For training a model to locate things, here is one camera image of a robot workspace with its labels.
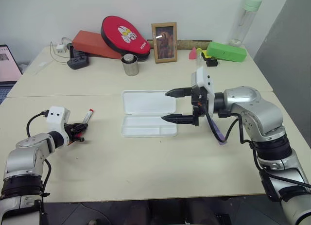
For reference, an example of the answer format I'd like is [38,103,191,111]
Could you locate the wooden picture frame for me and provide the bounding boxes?
[151,21,178,64]

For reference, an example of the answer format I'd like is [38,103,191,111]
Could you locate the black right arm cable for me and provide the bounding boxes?
[200,102,311,204]

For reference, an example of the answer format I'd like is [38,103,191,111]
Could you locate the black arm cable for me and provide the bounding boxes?
[26,109,52,199]
[200,102,311,204]

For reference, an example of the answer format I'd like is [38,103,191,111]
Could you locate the thin grey cable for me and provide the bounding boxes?
[50,36,74,65]

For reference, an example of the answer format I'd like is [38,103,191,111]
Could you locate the white open pencil case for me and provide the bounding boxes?
[121,89,178,138]

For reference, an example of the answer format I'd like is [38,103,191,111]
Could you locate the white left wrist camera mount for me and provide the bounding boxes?
[46,105,72,147]

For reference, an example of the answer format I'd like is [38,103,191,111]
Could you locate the yellow small item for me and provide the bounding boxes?
[196,48,211,59]

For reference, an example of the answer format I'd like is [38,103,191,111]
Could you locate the red-capped marker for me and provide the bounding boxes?
[82,108,95,125]

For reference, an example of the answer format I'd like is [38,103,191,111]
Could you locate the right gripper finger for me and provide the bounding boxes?
[161,114,195,126]
[165,87,193,98]

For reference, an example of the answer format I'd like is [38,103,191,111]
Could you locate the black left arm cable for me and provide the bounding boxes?
[26,109,52,199]

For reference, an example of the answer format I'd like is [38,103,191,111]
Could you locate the laptop computer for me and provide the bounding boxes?
[0,44,23,104]

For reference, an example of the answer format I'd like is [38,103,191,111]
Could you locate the metal cup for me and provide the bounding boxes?
[121,53,139,77]

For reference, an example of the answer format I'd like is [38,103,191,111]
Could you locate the small black block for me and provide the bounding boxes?
[205,57,219,68]

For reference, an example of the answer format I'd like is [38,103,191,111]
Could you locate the clear bottle with green lid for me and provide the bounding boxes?
[227,0,263,48]

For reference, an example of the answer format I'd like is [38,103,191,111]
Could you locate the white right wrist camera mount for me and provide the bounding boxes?
[190,66,215,119]

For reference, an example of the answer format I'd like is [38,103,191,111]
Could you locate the black desk gadget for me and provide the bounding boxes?
[67,45,90,70]

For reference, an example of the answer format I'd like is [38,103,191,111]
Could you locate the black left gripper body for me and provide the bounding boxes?
[64,122,78,144]

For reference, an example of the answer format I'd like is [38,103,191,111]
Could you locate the green rectangular box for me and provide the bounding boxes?
[206,41,248,63]

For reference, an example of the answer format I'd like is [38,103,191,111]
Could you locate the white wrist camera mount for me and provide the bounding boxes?
[190,66,215,119]
[46,105,72,147]

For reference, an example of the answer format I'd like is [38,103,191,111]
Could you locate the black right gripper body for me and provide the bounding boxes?
[190,87,209,127]

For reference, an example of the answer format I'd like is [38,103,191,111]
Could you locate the red paddle case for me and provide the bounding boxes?
[100,15,152,62]

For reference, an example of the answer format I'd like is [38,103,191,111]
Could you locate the orange-red rectangular box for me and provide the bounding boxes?
[71,30,122,60]

